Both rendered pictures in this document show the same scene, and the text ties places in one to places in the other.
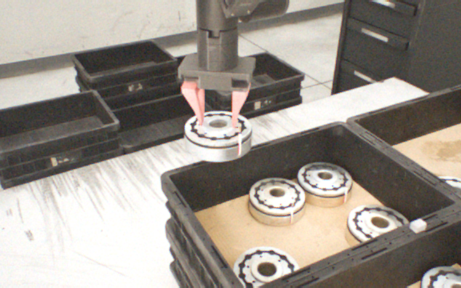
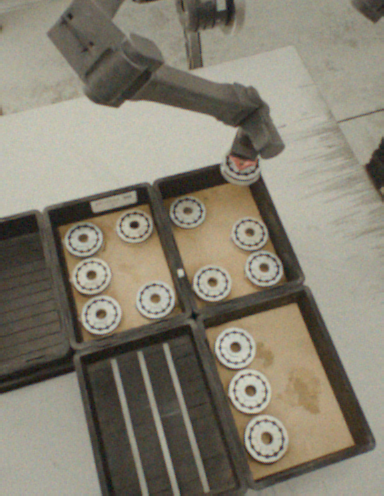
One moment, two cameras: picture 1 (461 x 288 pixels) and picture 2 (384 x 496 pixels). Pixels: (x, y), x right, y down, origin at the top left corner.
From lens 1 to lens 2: 1.16 m
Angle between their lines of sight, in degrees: 63
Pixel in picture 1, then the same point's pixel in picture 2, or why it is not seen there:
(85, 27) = not seen: outside the picture
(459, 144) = (312, 407)
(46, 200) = (314, 130)
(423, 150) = (306, 371)
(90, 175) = (340, 153)
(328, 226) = (225, 262)
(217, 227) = (234, 201)
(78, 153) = not seen: outside the picture
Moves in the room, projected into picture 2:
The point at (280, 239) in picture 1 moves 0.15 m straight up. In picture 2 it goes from (219, 232) to (223, 207)
